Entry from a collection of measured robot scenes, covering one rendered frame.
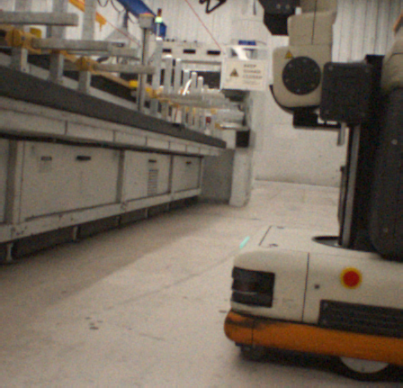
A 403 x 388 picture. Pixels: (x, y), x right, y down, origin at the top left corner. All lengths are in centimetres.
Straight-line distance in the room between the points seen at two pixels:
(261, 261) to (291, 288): 9
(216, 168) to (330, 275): 481
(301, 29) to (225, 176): 460
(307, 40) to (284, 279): 63
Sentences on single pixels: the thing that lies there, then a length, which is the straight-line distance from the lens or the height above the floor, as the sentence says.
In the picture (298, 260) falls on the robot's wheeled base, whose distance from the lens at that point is 127.
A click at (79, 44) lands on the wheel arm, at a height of 80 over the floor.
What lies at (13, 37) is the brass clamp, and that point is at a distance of 175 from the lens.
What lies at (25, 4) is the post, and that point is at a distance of 179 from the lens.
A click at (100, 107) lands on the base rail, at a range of 228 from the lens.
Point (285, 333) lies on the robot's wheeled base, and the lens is 129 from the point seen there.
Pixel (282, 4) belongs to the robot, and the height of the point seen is 91.
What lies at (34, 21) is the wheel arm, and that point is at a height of 81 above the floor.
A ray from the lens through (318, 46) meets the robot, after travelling 148.
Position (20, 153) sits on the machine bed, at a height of 44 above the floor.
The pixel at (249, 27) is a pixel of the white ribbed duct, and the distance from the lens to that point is 1021.
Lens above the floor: 48
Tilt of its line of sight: 3 degrees down
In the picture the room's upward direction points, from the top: 5 degrees clockwise
